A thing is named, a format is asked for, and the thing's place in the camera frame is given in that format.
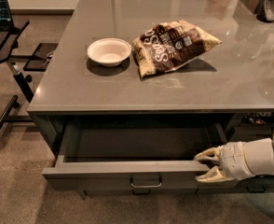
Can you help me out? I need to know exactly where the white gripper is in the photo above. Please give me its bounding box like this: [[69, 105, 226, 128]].
[[194, 142, 255, 183]]

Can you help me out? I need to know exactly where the grey drawer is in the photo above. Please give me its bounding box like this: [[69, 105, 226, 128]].
[[196, 176, 274, 194], [226, 112, 274, 141], [77, 188, 199, 200], [41, 121, 240, 192]]

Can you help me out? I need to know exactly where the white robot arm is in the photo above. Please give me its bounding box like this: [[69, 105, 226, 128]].
[[194, 134, 274, 183]]

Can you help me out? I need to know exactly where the grey cabinet counter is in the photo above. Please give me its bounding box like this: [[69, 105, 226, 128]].
[[26, 0, 274, 161]]

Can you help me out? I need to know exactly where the brown chip bag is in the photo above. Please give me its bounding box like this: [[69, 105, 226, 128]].
[[132, 20, 221, 77]]

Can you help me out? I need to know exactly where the white paper bowl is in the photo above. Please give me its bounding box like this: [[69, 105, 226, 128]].
[[87, 38, 131, 67]]

